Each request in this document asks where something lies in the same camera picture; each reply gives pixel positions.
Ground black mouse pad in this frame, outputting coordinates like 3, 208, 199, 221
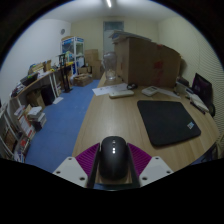
136, 99, 202, 148

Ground black computer mouse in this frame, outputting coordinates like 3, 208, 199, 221
99, 135, 129, 182

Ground white flat oblong device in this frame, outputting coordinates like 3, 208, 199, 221
108, 89, 135, 100

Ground white paper sheet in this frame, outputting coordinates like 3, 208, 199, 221
91, 83, 129, 97
158, 87, 181, 99

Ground black metal stand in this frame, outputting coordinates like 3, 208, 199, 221
58, 53, 74, 94

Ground clear glass jar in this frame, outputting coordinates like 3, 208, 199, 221
102, 50, 118, 81

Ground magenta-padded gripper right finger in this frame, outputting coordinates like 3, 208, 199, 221
126, 143, 174, 189

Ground open cardboard box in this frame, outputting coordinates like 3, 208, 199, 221
73, 73, 94, 88

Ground grey door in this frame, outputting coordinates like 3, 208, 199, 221
102, 20, 125, 56

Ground black monitor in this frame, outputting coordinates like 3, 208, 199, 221
191, 72, 214, 109

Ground black coiled cable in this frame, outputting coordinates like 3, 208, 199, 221
126, 82, 139, 91

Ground stacked brown cardboard boxes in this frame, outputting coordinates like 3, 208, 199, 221
83, 48, 103, 80

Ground cluttered book shelf unit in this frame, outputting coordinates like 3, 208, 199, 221
0, 103, 48, 164

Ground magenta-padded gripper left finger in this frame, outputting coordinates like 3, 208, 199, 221
52, 142, 102, 189

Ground open white notebook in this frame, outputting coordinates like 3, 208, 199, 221
184, 91, 210, 113

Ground black pen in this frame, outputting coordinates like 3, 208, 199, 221
189, 100, 207, 115

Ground blue white glass cabinet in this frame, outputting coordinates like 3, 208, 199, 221
60, 35, 86, 76

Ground large brown cardboard box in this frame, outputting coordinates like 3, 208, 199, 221
111, 30, 183, 88

